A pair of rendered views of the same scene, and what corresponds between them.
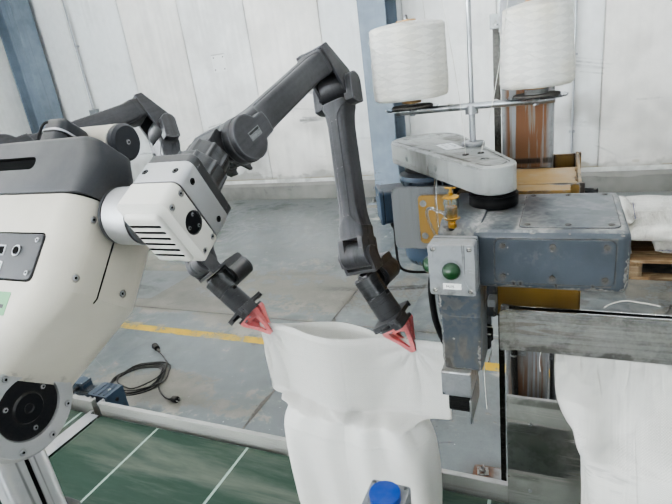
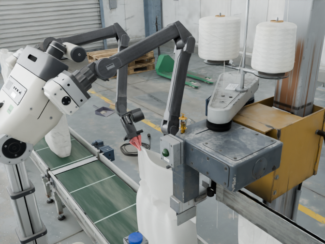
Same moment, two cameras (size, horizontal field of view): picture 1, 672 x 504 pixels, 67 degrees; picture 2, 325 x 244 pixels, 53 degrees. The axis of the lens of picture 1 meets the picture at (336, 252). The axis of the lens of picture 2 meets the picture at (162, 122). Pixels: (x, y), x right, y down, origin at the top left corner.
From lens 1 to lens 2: 68 cm
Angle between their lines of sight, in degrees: 27
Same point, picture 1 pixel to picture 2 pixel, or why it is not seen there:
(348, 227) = (166, 114)
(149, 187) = (53, 83)
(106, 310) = (43, 122)
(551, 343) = (236, 206)
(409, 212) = not seen: hidden behind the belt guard
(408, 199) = not seen: hidden behind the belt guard
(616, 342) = (261, 220)
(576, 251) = (215, 164)
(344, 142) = (176, 72)
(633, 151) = not seen: outside the picture
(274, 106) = (131, 53)
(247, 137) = (105, 68)
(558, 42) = (274, 50)
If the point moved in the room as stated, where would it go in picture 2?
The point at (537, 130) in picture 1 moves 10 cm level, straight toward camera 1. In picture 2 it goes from (291, 89) to (277, 95)
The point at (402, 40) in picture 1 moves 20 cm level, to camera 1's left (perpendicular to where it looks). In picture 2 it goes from (207, 28) to (160, 26)
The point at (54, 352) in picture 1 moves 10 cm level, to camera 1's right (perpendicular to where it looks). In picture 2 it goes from (24, 131) to (41, 136)
